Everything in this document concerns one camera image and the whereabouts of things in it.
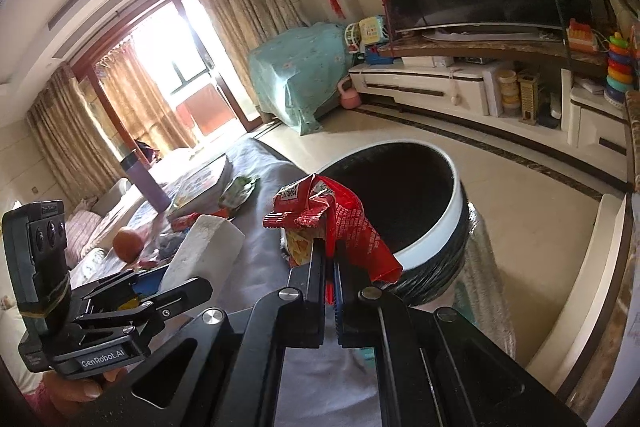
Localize beige patterned curtain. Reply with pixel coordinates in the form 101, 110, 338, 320
184, 0, 304, 128
25, 64, 127, 208

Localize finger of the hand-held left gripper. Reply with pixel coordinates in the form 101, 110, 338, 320
74, 277, 214, 334
69, 267, 167, 314

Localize green snack wrapper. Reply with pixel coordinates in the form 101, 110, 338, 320
220, 176, 260, 213

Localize purple insulated bottle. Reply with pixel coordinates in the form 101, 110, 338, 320
119, 149, 171, 212

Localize white television cabinet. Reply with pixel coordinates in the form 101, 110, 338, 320
347, 32, 632, 188

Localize teal covered furniture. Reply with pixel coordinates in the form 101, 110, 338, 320
248, 21, 354, 136

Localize brown framed glass door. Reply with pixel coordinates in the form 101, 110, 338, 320
70, 0, 262, 148

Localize person's left hand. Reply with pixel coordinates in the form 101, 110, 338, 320
46, 366, 130, 419

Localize wooden tower model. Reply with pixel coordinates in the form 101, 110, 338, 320
517, 74, 539, 126

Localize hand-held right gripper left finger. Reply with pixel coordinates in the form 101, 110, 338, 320
65, 249, 331, 427

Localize yellow panel toy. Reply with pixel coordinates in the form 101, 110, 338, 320
359, 14, 390, 46

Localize beige bag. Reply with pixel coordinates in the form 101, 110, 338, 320
602, 0, 640, 43

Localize white foam block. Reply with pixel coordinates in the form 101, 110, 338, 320
160, 214, 245, 304

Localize orange fruit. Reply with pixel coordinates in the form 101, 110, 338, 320
112, 229, 144, 263

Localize yellow stacked containers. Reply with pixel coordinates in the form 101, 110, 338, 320
497, 69, 519, 110

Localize colourful picture book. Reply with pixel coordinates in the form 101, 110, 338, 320
165, 154, 234, 221

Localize marble top side cabinet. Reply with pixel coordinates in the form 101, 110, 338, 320
525, 89, 640, 424

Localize red orange toy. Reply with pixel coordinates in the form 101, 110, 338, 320
567, 19, 601, 56

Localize white basket toy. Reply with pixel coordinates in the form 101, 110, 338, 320
345, 23, 364, 53

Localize pink kettlebell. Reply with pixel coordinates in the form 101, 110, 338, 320
337, 77, 361, 110

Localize rainbow stacking ring toy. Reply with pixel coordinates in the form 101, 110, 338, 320
604, 32, 637, 106

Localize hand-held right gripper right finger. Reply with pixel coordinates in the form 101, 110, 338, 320
332, 257, 590, 427

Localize white box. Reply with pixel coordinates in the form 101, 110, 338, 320
482, 62, 516, 117

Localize grey tablecloth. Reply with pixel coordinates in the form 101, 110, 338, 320
70, 134, 382, 427

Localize pink striped cushion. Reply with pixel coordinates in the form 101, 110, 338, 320
65, 209, 109, 259

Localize white waste bin black liner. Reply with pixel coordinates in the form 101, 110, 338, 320
317, 139, 474, 309

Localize red snack wrapper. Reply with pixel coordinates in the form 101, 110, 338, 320
263, 173, 404, 286

